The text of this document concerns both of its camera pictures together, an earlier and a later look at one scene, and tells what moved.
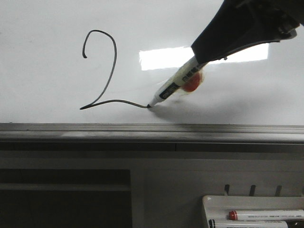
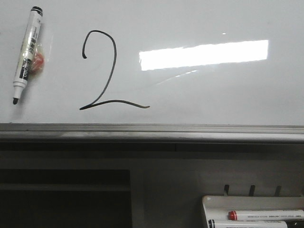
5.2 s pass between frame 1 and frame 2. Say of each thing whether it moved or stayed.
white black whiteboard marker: moved
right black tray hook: stayed
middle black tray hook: stayed
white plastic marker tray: stayed
